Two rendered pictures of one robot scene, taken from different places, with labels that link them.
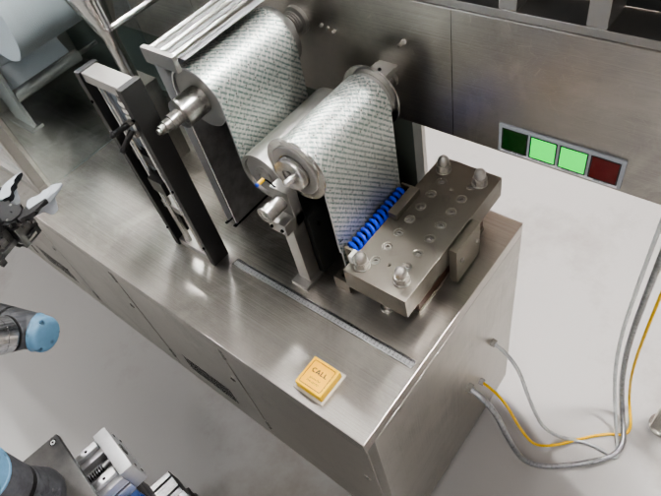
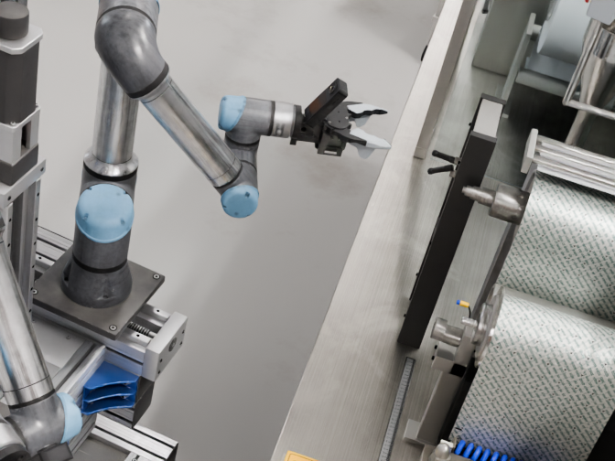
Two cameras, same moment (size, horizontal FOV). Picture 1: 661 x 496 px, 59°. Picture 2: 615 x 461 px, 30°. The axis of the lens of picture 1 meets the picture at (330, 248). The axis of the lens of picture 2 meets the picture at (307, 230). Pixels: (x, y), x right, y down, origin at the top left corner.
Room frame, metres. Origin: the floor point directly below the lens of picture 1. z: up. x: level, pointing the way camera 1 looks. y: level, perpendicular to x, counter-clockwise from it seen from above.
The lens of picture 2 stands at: (-0.43, -0.80, 2.54)
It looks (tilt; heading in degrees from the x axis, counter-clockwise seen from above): 38 degrees down; 45
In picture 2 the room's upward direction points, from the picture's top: 15 degrees clockwise
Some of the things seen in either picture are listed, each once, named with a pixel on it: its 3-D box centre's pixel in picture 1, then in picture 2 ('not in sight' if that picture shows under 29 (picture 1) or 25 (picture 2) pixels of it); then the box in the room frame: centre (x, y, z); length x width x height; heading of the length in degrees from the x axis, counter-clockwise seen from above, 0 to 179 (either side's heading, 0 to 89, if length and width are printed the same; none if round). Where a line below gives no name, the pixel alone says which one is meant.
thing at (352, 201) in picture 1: (365, 190); (527, 426); (0.90, -0.11, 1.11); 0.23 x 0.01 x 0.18; 130
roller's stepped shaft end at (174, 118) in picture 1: (168, 123); (478, 194); (1.01, 0.25, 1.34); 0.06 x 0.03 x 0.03; 130
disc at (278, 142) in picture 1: (296, 169); (489, 326); (0.87, 0.02, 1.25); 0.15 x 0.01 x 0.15; 40
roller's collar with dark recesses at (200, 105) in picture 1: (190, 106); (509, 204); (1.05, 0.20, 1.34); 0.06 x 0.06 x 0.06; 40
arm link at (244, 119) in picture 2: not in sight; (245, 116); (0.84, 0.75, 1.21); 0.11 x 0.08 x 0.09; 148
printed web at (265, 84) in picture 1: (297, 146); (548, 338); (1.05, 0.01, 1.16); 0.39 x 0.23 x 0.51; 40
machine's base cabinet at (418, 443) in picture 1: (171, 236); not in sight; (1.63, 0.58, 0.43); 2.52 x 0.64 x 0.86; 40
